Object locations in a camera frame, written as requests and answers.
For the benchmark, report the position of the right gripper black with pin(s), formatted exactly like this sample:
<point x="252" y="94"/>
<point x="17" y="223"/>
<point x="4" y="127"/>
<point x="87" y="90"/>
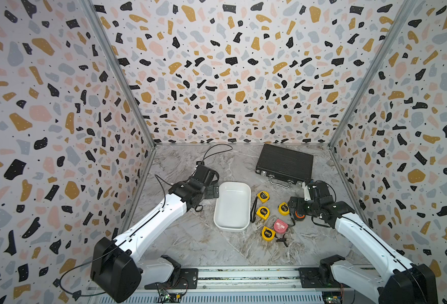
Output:
<point x="299" y="201"/>

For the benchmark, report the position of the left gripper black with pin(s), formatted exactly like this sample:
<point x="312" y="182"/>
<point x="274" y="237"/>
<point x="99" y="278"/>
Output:
<point x="213" y="190"/>

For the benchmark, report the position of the orange black tape measure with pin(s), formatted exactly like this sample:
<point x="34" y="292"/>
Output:
<point x="297" y="215"/>

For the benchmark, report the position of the yellow 3m tape measure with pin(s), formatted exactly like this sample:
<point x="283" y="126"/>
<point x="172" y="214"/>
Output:
<point x="284" y="209"/>
<point x="263" y="213"/>

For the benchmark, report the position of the white plastic storage box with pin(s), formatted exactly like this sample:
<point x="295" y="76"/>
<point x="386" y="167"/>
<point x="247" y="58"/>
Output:
<point x="232" y="208"/>

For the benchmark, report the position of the pink tape measure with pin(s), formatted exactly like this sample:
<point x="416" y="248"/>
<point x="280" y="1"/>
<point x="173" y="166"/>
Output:
<point x="280" y="226"/>

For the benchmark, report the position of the yellow 3.5m tape measure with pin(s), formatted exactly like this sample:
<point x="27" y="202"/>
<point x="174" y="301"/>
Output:
<point x="263" y="197"/>

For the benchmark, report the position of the yellow 2m tape measure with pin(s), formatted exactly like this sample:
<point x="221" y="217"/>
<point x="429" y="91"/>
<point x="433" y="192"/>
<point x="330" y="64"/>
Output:
<point x="269" y="235"/>

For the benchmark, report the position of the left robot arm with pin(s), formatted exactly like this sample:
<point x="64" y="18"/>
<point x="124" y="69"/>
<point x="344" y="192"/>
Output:
<point x="116" y="264"/>

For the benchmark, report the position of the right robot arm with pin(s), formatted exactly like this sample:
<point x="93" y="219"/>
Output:
<point x="398" y="279"/>

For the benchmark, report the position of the black ribbed carrying case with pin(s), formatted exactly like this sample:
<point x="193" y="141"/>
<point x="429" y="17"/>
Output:
<point x="285" y="165"/>

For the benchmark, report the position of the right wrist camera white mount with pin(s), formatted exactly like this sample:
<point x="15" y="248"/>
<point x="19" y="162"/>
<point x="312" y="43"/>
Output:
<point x="306" y="193"/>

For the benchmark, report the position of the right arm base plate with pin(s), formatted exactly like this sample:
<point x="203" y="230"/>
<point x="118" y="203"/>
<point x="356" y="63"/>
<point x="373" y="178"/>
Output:
<point x="310" y="277"/>

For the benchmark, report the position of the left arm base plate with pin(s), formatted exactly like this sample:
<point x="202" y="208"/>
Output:
<point x="180" y="279"/>

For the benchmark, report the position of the aluminium front rail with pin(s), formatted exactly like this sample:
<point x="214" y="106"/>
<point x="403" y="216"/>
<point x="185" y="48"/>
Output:
<point x="254" y="284"/>

